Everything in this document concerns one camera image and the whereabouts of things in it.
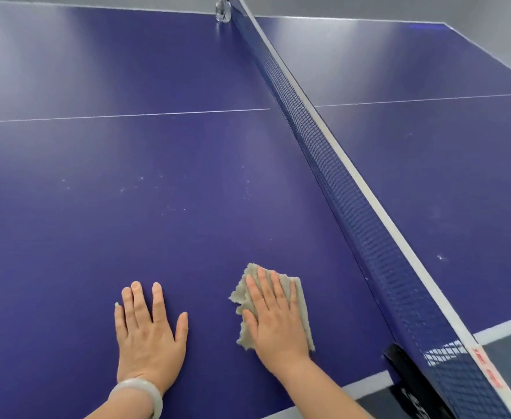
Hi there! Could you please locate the person's right hand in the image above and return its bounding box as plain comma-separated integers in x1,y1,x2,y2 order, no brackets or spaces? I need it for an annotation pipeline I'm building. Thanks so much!
242,267,312,377

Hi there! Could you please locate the person's left hand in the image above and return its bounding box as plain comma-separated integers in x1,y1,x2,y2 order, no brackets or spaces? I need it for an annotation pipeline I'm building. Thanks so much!
114,281,190,396

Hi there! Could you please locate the grey cleaning cloth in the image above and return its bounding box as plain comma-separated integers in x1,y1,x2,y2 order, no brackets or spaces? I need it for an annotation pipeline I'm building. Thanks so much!
229,262,316,352

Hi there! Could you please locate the person's left forearm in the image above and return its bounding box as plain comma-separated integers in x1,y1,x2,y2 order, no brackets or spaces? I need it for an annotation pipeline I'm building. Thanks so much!
85,390,156,419

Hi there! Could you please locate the person's right forearm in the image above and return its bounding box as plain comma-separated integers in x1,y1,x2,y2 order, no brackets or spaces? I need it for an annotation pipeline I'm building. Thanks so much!
277,357,374,419

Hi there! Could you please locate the dark table tennis net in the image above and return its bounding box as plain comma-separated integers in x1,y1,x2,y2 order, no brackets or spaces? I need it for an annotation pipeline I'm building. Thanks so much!
229,0,511,419

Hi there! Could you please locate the blue table tennis table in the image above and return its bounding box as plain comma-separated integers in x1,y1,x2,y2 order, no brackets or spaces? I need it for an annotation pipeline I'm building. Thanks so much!
0,0,511,419

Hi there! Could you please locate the white jade bracelet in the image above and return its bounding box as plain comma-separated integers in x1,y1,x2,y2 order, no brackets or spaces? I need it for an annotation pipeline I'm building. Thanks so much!
107,378,163,419

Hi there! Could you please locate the black net post clamp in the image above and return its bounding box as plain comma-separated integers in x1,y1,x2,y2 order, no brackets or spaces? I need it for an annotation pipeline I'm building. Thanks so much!
382,342,457,419

